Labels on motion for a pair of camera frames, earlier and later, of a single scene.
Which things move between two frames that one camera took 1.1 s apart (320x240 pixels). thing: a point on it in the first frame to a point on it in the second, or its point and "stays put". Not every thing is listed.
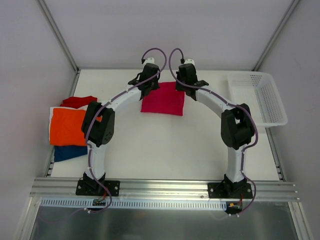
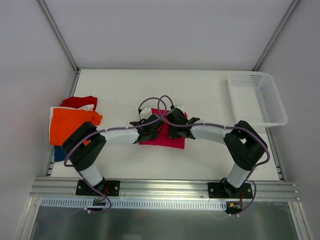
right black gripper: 185,87 to 174,121
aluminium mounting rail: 63,188 stays put
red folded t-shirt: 77,102 stays put
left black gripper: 148,88 to 155,124
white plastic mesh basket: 258,91 stays put
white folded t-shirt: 51,111 stays put
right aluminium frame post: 290,10 stays put
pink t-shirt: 165,100 to 162,138
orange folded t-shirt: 66,127 stays put
